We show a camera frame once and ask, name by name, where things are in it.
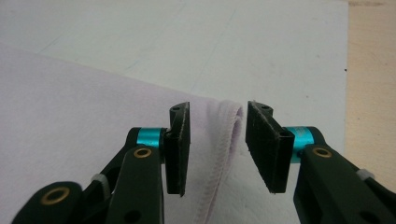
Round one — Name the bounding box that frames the lavender patterned cloth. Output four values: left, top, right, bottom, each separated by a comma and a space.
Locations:
0, 43, 245, 224

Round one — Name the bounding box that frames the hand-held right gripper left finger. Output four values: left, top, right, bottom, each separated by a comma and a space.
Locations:
106, 101, 191, 224

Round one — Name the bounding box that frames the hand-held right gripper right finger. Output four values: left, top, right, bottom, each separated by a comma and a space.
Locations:
245, 100, 396, 224

